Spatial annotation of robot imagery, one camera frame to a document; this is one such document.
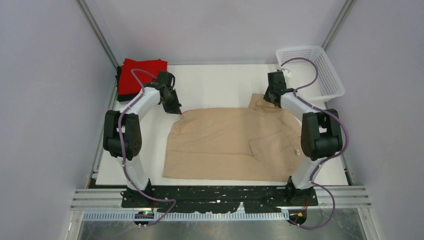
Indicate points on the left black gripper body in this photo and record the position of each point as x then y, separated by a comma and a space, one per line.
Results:
172, 104

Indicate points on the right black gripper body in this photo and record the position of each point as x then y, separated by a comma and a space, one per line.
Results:
267, 95

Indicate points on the beige t shirt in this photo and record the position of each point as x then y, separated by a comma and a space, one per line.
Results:
260, 142

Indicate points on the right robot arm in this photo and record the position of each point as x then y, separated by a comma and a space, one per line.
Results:
321, 134

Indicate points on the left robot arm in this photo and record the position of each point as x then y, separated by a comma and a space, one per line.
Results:
122, 136

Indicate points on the white plastic basket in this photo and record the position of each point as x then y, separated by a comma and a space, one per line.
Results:
311, 66

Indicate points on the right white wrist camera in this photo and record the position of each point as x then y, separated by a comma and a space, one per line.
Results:
286, 72

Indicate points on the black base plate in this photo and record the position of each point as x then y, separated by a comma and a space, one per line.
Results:
217, 199

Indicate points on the aluminium frame rail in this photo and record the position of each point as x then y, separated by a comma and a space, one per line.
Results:
104, 199

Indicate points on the white slotted cable duct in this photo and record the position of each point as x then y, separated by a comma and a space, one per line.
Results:
150, 216

